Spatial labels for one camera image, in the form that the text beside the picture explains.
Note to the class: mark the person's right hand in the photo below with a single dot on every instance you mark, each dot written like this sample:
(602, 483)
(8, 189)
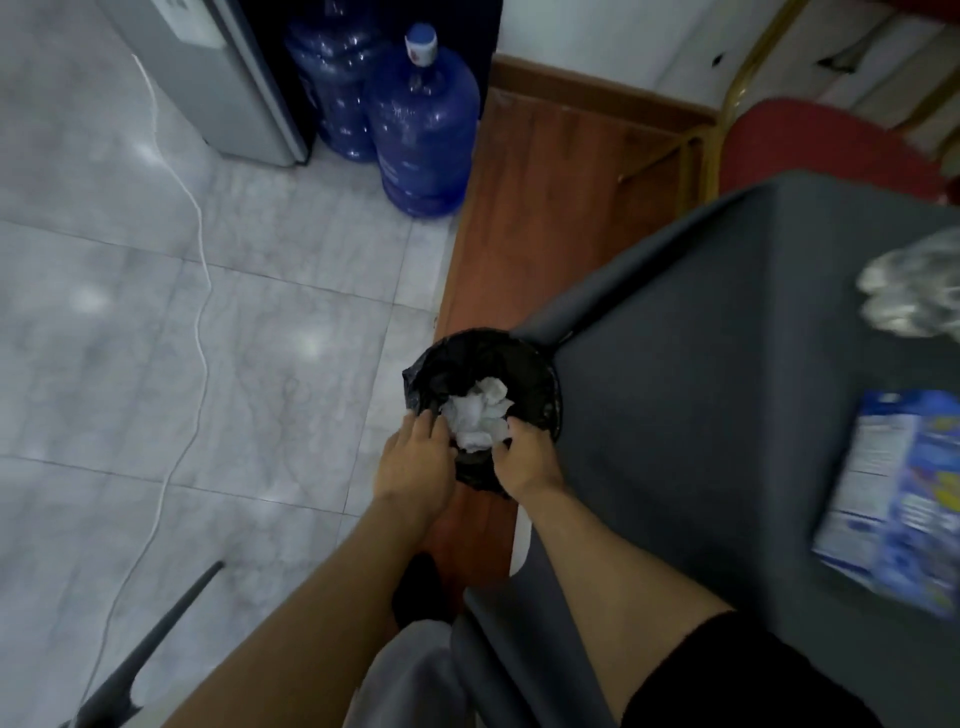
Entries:
(525, 463)

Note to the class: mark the red chair gold frame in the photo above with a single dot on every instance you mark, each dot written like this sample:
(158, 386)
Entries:
(817, 142)

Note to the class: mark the clear crumpled plastic wrap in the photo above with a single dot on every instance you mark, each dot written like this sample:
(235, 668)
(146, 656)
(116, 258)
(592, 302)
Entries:
(911, 289)

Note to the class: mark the blue printed packet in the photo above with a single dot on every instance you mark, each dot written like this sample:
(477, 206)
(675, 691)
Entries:
(896, 502)

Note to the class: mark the person's right forearm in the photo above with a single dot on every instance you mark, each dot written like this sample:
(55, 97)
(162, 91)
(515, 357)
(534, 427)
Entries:
(600, 592)

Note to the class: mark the person's grey trouser leg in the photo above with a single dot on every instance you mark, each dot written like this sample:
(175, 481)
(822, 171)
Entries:
(412, 679)

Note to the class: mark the person's left fingers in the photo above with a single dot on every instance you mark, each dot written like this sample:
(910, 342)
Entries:
(427, 429)

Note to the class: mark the dark grey pole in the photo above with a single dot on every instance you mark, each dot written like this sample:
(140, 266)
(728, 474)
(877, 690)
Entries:
(142, 660)

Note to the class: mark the blue water jug white cap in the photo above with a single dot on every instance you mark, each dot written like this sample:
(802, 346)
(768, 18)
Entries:
(424, 127)

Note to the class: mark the grey tablecloth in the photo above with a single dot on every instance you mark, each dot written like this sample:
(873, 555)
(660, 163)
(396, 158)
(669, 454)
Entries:
(750, 450)

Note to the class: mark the brown wooden baseboard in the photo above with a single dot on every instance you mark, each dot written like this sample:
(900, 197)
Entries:
(592, 90)

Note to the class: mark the black bin liner bag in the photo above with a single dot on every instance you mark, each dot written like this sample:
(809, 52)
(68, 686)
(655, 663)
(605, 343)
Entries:
(487, 375)

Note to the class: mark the crumpled white tissue paper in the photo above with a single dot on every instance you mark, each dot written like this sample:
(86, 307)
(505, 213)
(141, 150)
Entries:
(478, 420)

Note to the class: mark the grey water dispenser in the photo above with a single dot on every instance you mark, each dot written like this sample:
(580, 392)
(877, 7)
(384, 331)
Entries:
(217, 75)

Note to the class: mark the person's left hand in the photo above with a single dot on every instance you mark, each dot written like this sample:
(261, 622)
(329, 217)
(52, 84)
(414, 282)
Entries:
(414, 472)

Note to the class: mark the person's right fingers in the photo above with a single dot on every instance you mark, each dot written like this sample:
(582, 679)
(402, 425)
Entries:
(514, 442)

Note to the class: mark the person's black sleeve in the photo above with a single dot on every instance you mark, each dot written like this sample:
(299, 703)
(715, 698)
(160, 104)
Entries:
(742, 675)

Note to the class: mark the person's left forearm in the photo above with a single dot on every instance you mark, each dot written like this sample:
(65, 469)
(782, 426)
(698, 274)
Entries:
(330, 615)

